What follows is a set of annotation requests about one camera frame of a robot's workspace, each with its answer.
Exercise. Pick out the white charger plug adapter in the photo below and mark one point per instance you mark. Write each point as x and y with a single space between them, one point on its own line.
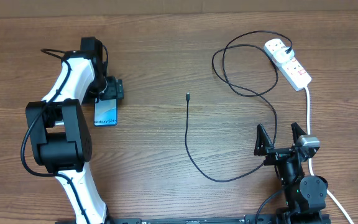
283 55

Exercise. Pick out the white power strip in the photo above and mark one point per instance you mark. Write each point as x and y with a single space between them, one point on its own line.
292 70

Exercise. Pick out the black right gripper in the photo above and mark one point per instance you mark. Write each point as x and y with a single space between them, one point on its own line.
263 147

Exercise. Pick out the blue Samsung Galaxy smartphone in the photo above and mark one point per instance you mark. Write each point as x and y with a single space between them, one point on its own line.
105 112

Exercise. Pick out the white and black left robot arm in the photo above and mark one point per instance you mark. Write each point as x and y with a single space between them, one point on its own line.
58 132

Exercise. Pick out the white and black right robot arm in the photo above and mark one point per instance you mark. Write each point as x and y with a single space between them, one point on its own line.
304 194

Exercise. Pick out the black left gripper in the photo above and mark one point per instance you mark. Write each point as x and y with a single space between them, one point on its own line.
113 88

